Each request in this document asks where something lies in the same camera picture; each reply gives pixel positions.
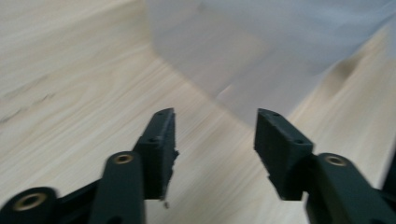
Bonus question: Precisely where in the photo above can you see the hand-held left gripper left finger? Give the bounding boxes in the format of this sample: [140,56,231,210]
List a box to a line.
[134,107,180,201]

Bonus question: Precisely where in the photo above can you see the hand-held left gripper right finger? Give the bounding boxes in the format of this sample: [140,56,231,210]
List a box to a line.
[253,107,315,202]

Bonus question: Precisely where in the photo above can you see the clear plastic storage box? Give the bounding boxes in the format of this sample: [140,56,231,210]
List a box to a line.
[145,0,396,129]

